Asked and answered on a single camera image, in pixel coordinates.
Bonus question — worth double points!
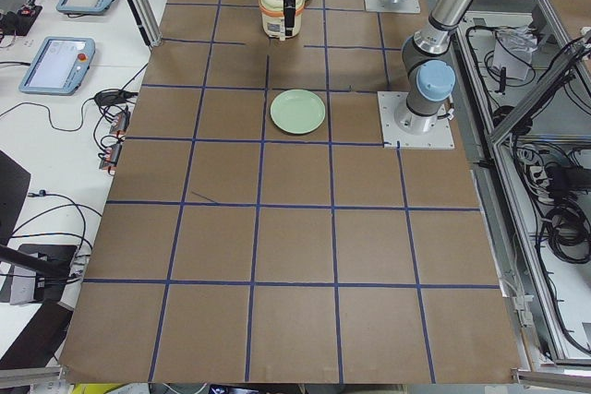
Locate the cream rice cooker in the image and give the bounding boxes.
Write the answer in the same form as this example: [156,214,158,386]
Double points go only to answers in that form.
[259,0,305,40]

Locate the near teach pendant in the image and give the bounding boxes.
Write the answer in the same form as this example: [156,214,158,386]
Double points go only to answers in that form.
[18,36,95,96]

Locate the coiled black cables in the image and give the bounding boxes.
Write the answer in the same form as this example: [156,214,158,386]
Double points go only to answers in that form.
[535,199,591,266]

